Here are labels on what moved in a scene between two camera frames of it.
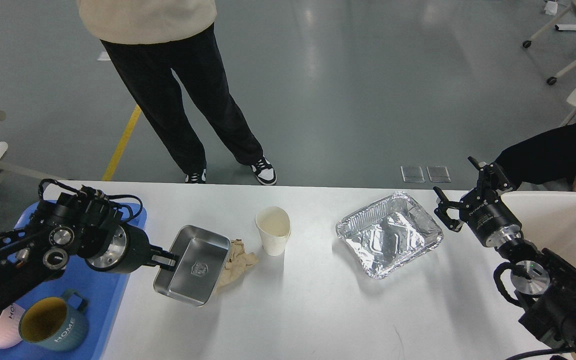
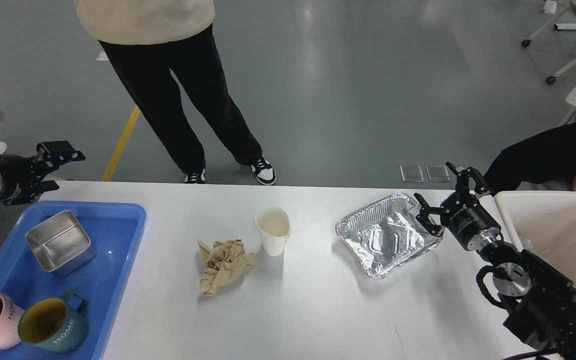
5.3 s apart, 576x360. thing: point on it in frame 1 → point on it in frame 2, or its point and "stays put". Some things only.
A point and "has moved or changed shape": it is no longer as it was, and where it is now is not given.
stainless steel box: [202, 257] has moved or changed shape
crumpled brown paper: [238, 261] stays put
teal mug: [54, 324] stays put
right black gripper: [484, 212] → [467, 218]
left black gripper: [130, 249] → [8, 178]
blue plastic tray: [102, 291] stays put
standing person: [147, 40] stays put
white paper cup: [274, 226] stays put
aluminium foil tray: [388, 231] stays put
